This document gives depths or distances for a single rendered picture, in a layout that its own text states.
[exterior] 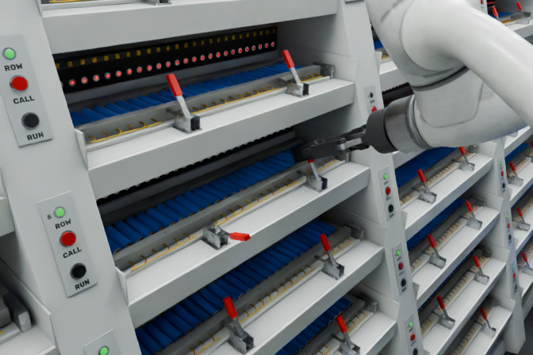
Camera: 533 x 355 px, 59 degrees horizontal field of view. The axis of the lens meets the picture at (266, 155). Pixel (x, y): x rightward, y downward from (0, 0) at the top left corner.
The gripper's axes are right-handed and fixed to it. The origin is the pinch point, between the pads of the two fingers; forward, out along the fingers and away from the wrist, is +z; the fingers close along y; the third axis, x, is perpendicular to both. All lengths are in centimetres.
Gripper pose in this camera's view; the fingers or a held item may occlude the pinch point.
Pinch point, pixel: (309, 150)
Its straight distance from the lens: 93.1
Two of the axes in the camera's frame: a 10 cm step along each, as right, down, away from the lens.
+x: -3.4, -9.4, -0.6
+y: 6.8, -2.9, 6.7
